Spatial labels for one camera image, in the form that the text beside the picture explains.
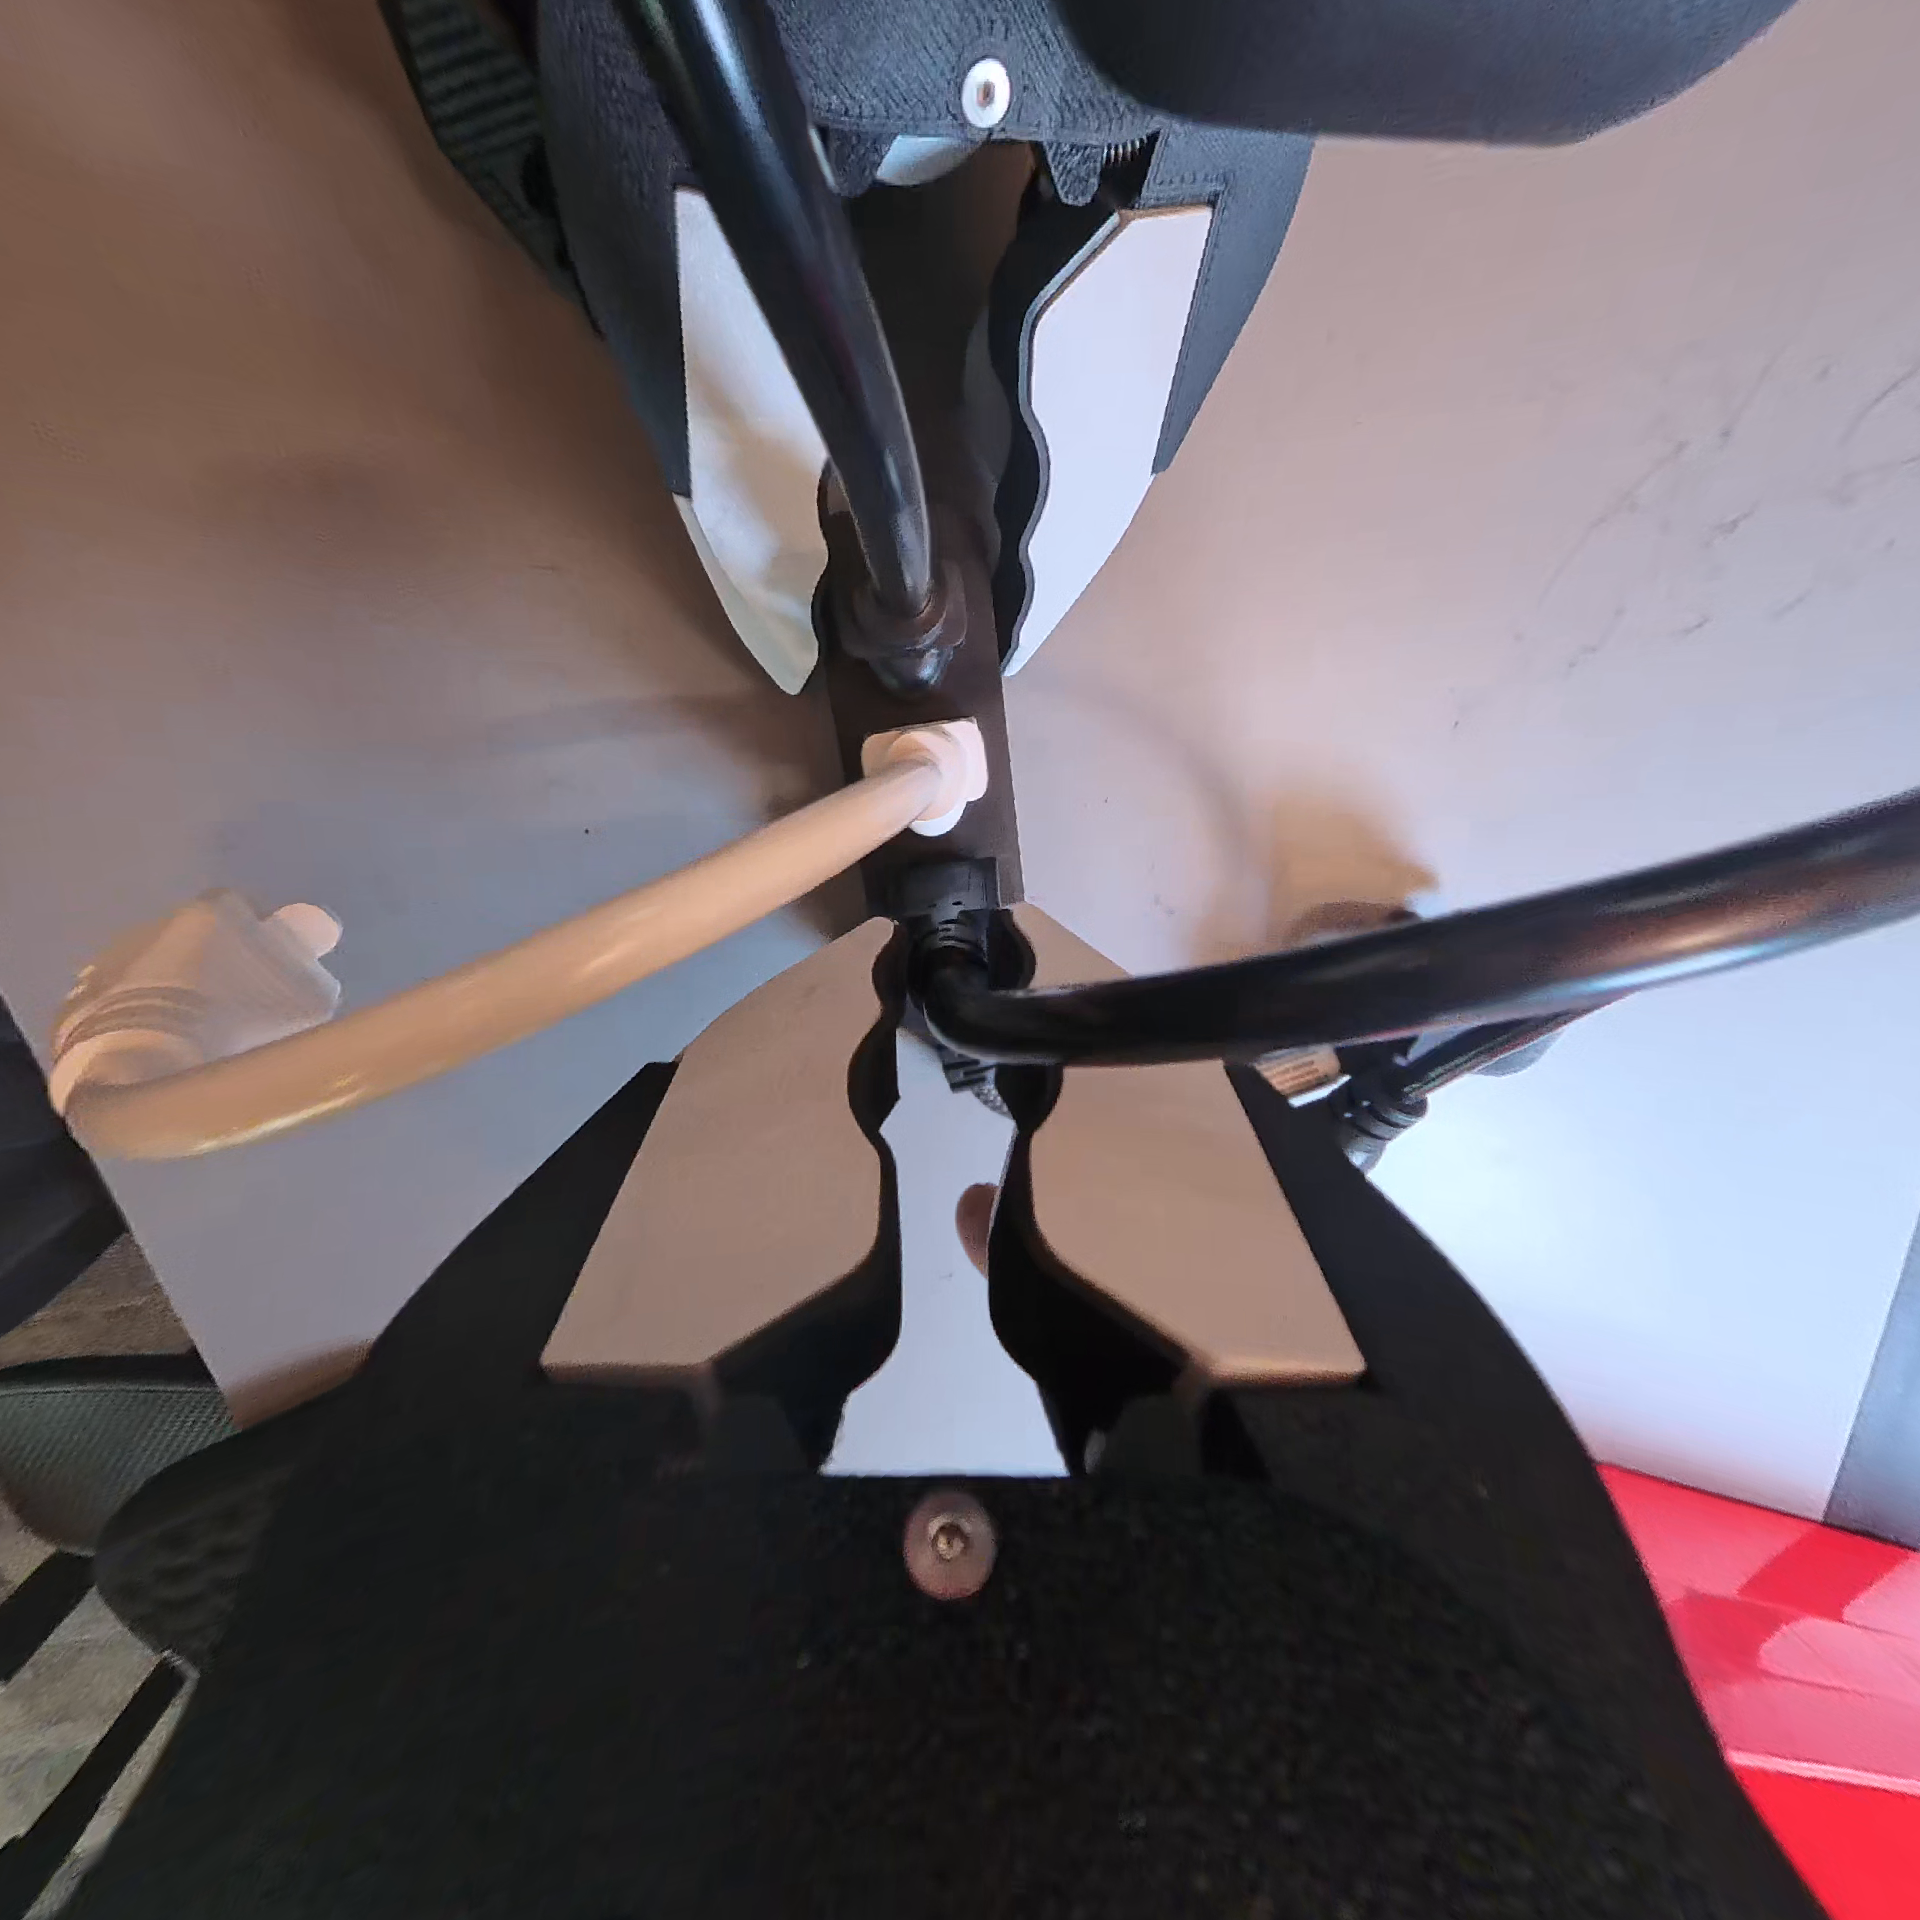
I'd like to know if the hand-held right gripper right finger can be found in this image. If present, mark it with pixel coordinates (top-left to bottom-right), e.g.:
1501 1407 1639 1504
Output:
987 906 1371 1480

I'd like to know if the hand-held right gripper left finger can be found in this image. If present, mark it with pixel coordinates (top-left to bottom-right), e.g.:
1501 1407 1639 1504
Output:
537 918 910 1472

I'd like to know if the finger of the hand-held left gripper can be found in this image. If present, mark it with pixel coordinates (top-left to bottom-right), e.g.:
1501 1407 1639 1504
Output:
983 199 1218 681
672 182 846 699

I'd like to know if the thick black extension cord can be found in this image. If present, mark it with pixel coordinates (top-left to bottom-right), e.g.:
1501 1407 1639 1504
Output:
631 0 963 697

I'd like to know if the white extension cord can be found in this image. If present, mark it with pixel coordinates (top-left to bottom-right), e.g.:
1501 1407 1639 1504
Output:
45 716 993 1164

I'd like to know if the black power strip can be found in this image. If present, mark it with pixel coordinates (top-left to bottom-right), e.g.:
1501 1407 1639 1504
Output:
815 464 1571 1120

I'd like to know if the thin black extension cord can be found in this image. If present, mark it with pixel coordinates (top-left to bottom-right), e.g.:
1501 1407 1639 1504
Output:
892 786 1920 1177

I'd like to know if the person's left forearm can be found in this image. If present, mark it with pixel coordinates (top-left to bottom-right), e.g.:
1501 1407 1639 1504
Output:
1057 0 1810 149

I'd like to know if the red plastic bin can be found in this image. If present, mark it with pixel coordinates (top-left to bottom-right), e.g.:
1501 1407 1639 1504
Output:
1597 1462 1920 1920

